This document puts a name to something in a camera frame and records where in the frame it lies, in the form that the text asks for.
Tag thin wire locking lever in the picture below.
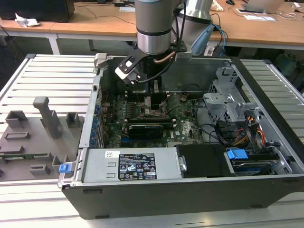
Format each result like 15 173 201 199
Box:
133 82 142 105

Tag metal socket cover frame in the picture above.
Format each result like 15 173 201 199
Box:
161 93 179 114

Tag CPU socket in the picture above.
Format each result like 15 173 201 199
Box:
140 95 170 119

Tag black RAM slot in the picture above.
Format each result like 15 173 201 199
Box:
123 119 176 123
123 117 176 121
123 123 176 127
123 121 176 125

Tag white power adapter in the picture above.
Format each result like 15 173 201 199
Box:
203 44 216 57

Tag green motherboard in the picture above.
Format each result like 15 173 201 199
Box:
101 91 207 149

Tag black graphics card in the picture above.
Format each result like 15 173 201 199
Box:
128 123 164 140

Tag perforated metal drive cage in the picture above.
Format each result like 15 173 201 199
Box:
203 67 264 124

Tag wooden desk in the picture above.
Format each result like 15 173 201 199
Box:
0 18 60 56
49 1 138 51
209 1 304 51

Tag patterned bag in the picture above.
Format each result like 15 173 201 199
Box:
210 0 225 12

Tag black printed label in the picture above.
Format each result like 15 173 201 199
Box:
118 153 157 181

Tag black plastic shroud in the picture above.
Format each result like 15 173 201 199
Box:
176 143 237 179

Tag grey power supply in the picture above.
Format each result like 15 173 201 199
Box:
80 147 185 184

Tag white paper sheets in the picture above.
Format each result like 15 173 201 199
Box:
236 8 278 22

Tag blue disk carrier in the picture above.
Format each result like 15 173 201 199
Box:
227 148 248 166

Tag silver laptop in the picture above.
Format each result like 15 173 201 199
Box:
239 0 285 14

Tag black monitor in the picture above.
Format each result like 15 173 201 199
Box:
0 0 76 23

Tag black grey PC case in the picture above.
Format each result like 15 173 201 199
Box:
58 53 304 220

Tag blue plastic latch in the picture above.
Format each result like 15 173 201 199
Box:
58 163 72 174

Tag crumpled white paper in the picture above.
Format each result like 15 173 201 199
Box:
14 12 41 28

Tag hard disk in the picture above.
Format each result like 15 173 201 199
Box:
231 161 274 177

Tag grey parts rack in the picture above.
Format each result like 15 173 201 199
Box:
0 96 86 181

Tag green RAM stick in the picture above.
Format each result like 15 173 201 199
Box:
0 153 48 159

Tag brown cable loop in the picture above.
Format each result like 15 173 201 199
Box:
153 52 177 65

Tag black camera cable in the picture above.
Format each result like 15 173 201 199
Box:
135 70 166 84

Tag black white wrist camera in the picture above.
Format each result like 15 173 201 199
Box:
114 55 143 86

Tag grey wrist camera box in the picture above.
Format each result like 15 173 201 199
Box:
170 41 193 61

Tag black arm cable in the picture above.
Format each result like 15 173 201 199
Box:
172 8 187 48

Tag blue cables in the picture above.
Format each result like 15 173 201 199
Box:
213 22 229 57

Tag black cable bundle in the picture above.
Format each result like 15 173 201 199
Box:
194 83 239 146

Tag coloured wire bundle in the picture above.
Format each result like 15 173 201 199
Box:
234 115 266 146

